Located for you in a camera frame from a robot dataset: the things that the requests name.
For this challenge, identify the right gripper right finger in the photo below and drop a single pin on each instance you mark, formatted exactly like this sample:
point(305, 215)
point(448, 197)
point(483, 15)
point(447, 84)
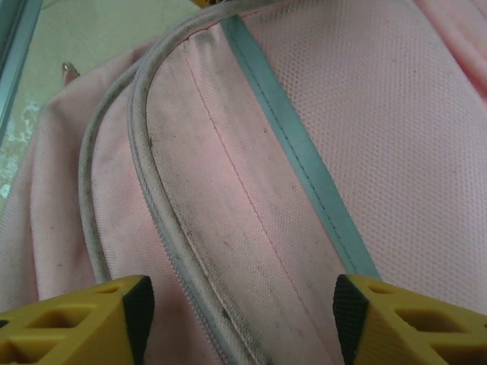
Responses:
point(350, 311)

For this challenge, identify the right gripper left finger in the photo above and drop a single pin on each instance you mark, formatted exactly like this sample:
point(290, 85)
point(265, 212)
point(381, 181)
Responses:
point(137, 311)

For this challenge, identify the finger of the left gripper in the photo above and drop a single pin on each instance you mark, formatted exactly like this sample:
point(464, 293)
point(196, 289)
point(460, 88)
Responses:
point(209, 2)

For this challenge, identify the pink backpack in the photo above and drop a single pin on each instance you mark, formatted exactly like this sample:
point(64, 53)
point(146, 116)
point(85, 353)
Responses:
point(304, 152)

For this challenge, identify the aluminium table end rail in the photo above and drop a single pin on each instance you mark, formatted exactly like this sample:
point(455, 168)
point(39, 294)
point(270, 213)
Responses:
point(15, 57)

